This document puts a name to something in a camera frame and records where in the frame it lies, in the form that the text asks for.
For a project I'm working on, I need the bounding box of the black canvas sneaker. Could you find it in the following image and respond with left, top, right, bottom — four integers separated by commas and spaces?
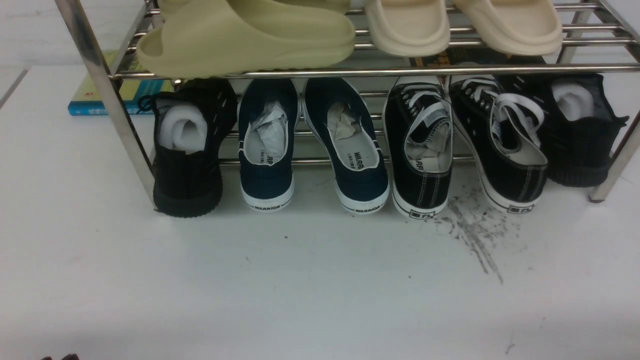
446, 75, 548, 215
382, 76, 454, 221

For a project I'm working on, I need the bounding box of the steel shoe rack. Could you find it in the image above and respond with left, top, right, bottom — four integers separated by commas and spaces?
55, 0, 639, 198

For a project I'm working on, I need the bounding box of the navy canvas shoe right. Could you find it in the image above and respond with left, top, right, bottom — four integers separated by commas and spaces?
302, 77, 391, 215

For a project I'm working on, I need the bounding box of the navy canvas shoe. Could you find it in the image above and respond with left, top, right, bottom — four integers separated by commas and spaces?
237, 79, 302, 213
302, 77, 391, 215

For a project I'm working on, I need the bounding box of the navy canvas shoe left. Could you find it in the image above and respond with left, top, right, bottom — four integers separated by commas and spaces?
237, 79, 302, 213

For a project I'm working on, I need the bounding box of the black knit sneaker left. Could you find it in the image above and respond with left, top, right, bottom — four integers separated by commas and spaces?
138, 77, 238, 218

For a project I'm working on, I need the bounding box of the black knit sneaker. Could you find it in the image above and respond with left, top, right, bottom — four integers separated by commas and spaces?
138, 77, 238, 218
497, 72, 629, 188

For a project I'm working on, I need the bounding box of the cream foam slide left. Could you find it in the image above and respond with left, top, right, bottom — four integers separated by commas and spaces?
363, 0, 451, 58

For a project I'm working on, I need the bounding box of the cream foam slide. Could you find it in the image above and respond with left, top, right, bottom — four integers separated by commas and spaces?
452, 0, 563, 56
363, 0, 451, 58

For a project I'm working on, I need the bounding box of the black and orange book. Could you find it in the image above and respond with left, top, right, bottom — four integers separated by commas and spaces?
407, 47, 547, 68

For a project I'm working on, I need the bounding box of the olive green foam slide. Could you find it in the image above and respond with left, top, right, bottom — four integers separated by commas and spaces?
135, 0, 356, 79

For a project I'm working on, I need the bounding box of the yellow and blue book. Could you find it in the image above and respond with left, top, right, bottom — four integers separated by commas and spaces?
67, 75, 174, 117

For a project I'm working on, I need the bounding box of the cream foam slide right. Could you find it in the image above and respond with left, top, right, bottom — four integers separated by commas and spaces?
452, 0, 563, 56

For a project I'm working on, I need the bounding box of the black knit sneaker right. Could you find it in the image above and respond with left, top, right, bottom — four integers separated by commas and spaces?
497, 72, 629, 188

